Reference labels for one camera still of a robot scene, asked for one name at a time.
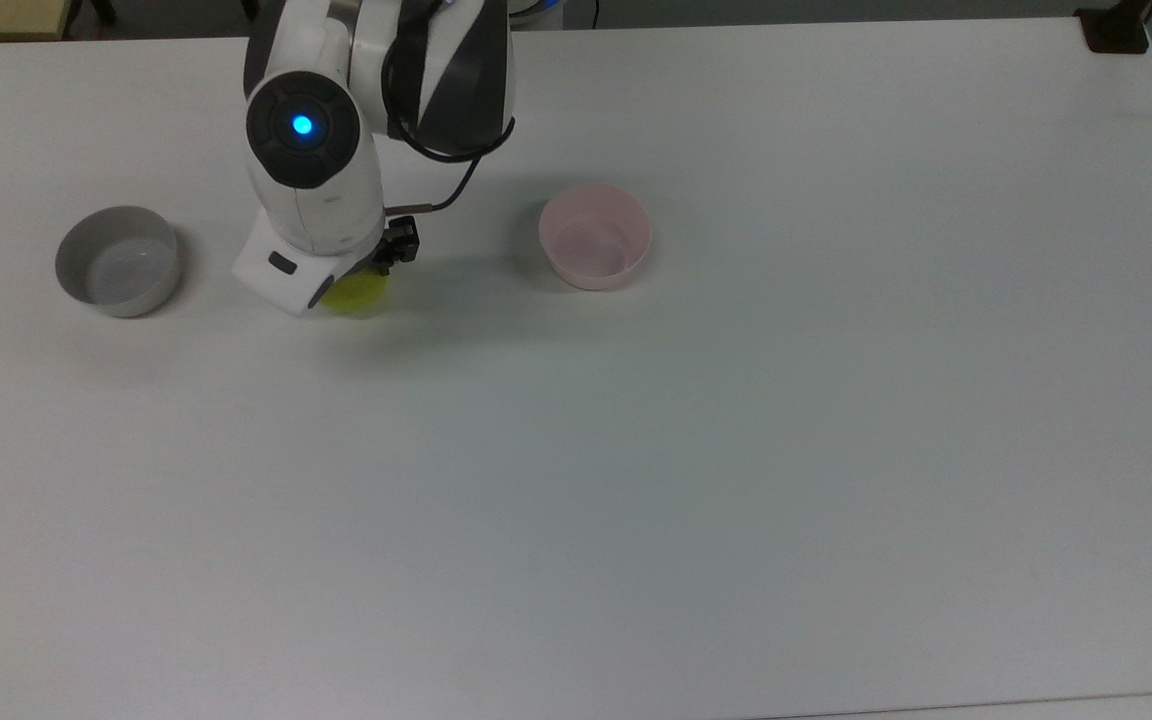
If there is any black table clamp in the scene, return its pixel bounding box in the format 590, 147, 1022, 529
1075, 0, 1152, 55

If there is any green pear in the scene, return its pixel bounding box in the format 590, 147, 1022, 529
321, 271, 393, 320

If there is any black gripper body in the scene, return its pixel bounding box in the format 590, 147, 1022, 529
373, 214, 423, 278

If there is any grey bowl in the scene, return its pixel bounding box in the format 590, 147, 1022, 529
55, 205, 181, 319

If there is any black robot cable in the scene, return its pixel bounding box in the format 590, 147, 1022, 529
381, 0, 518, 217

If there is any pink bowl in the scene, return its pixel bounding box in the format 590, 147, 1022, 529
538, 184, 653, 292

